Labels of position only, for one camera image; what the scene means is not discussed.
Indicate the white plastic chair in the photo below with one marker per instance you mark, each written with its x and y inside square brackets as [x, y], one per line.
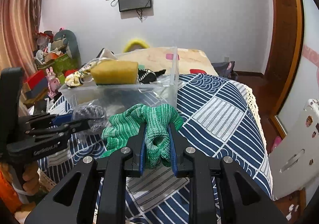
[294, 162]

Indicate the blue white patterned tablecloth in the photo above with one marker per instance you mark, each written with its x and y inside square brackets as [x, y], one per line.
[217, 117]

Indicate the striped red curtain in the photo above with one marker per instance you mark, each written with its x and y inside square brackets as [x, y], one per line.
[20, 20]

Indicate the red box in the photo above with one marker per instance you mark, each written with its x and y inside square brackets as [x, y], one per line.
[34, 79]

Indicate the yellow sponge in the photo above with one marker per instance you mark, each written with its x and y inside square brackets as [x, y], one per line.
[115, 72]

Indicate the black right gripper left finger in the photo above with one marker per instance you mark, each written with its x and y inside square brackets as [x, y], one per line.
[94, 191]

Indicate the grey green plush pillow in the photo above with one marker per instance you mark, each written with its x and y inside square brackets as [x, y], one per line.
[70, 40]

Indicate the green knitted glove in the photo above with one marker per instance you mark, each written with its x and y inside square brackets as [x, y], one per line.
[157, 140]

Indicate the green cardboard box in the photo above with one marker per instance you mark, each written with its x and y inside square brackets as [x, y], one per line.
[60, 64]

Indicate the left hand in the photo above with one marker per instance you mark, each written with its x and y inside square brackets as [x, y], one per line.
[31, 178]

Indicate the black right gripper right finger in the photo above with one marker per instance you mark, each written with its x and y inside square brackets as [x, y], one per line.
[219, 187]

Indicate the yellow white patterned cloth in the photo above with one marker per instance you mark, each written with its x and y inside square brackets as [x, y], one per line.
[77, 78]

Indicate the pink bunny toy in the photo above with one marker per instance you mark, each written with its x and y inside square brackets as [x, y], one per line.
[53, 83]

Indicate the clear plastic storage box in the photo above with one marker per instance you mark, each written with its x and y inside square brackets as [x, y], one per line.
[118, 98]

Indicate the white drawstring cloth pouch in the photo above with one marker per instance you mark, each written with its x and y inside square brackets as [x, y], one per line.
[147, 76]

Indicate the brown wooden door frame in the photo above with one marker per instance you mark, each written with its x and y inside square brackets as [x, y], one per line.
[285, 54]

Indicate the grey scourer in bag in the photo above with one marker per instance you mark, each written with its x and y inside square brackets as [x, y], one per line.
[94, 115]

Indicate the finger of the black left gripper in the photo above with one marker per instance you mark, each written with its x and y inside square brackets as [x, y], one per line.
[43, 121]
[64, 130]

